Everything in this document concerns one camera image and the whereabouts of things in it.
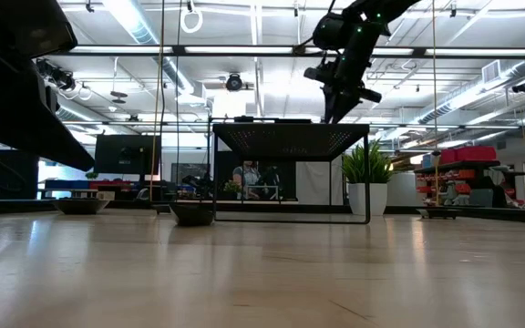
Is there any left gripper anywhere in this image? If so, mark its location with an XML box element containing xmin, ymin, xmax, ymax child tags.
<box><xmin>0</xmin><ymin>0</ymin><xmax>96</xmax><ymax>172</ymax></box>

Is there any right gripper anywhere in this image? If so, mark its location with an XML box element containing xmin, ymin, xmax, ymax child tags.
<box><xmin>324</xmin><ymin>45</ymin><xmax>382</xmax><ymax>125</ymax></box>

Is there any black wavy mini plate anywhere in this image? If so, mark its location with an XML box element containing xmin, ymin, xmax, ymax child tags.
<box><xmin>168</xmin><ymin>202</ymin><xmax>217</xmax><ymax>227</ymax></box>
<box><xmin>51</xmin><ymin>198</ymin><xmax>111</xmax><ymax>216</ymax></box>

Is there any black partition panel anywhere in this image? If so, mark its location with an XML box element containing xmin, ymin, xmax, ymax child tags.
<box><xmin>0</xmin><ymin>149</ymin><xmax>40</xmax><ymax>200</ymax></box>

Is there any black perforated metal shelf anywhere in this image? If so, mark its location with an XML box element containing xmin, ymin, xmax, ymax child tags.
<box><xmin>211</xmin><ymin>122</ymin><xmax>372</xmax><ymax>225</ymax></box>

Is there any green plant in white pot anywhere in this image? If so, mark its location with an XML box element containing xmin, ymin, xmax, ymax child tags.
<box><xmin>340</xmin><ymin>140</ymin><xmax>396</xmax><ymax>217</ymax></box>

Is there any white panel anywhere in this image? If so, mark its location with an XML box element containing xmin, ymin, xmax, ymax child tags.
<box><xmin>294</xmin><ymin>159</ymin><xmax>345</xmax><ymax>205</ymax></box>

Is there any blue red workbench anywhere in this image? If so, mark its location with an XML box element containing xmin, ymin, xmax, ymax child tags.
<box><xmin>43</xmin><ymin>179</ymin><xmax>161</xmax><ymax>201</ymax></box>

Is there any black background stand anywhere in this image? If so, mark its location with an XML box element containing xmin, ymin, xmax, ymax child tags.
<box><xmin>206</xmin><ymin>115</ymin><xmax>282</xmax><ymax>204</ymax></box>

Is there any white LED light bar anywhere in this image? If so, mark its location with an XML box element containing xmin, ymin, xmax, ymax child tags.
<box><xmin>68</xmin><ymin>45</ymin><xmax>174</xmax><ymax>55</ymax></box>
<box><xmin>424</xmin><ymin>47</ymin><xmax>525</xmax><ymax>56</ymax></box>
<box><xmin>183</xmin><ymin>45</ymin><xmax>294</xmax><ymax>55</ymax></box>

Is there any black TV monitor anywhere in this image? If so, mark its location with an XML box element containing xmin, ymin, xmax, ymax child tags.
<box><xmin>93</xmin><ymin>133</ymin><xmax>162</xmax><ymax>176</ymax></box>

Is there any person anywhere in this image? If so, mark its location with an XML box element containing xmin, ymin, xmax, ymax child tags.
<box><xmin>232</xmin><ymin>161</ymin><xmax>263</xmax><ymax>200</ymax></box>

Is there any red storage bin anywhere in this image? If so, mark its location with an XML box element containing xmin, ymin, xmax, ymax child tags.
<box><xmin>456</xmin><ymin>145</ymin><xmax>499</xmax><ymax>163</ymax></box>

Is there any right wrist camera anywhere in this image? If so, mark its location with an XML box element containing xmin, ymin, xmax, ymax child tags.
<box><xmin>303</xmin><ymin>66</ymin><xmax>336</xmax><ymax>84</ymax></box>

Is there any black overhead camera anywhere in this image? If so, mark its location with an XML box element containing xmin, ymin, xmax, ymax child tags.
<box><xmin>224</xmin><ymin>72</ymin><xmax>244</xmax><ymax>92</ymax></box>

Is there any metal wire shelving rack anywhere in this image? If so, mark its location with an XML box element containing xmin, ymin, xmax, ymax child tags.
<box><xmin>415</xmin><ymin>159</ymin><xmax>525</xmax><ymax>209</ymax></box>

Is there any black hanging cord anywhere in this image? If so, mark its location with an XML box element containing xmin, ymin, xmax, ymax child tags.
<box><xmin>174</xmin><ymin>0</ymin><xmax>182</xmax><ymax>201</ymax></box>

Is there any white hanging ring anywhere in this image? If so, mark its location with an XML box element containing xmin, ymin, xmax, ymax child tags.
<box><xmin>180</xmin><ymin>8</ymin><xmax>204</xmax><ymax>35</ymax></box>

